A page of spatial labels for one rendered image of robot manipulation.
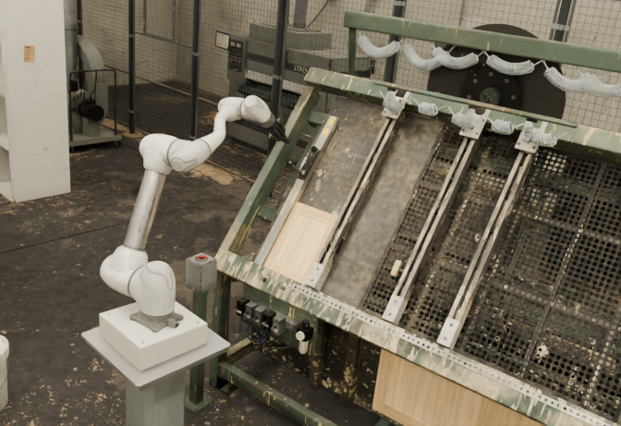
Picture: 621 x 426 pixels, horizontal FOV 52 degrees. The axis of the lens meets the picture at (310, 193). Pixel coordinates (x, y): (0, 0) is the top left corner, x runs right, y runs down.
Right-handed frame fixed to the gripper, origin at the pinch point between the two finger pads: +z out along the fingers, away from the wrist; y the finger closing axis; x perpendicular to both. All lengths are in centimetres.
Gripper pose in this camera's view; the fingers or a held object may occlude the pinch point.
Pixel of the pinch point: (285, 139)
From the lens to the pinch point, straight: 359.7
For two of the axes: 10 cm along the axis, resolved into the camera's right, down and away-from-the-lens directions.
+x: 8.0, 2.8, -5.3
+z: 4.0, 4.1, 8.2
